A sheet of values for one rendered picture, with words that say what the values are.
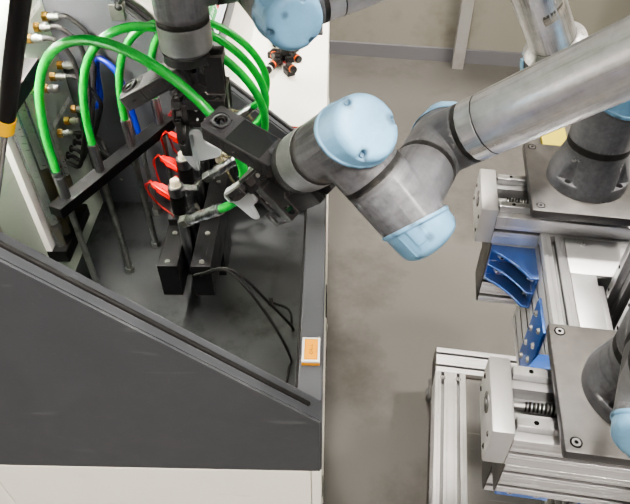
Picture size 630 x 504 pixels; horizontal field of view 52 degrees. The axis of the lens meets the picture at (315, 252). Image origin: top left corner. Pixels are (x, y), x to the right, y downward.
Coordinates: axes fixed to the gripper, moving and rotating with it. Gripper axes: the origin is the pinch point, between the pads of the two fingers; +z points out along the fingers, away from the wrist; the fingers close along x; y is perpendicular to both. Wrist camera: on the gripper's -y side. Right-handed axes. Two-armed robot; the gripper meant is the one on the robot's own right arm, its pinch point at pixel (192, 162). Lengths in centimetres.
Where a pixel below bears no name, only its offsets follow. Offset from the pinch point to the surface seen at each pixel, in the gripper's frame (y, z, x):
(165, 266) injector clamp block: -7.4, 21.0, -3.6
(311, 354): 20.1, 22.7, -21.8
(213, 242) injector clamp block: 0.6, 20.9, 2.9
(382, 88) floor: 51, 119, 229
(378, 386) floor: 40, 119, 37
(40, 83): -20.6, -14.8, -0.6
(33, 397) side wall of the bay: -20.9, 18.4, -33.6
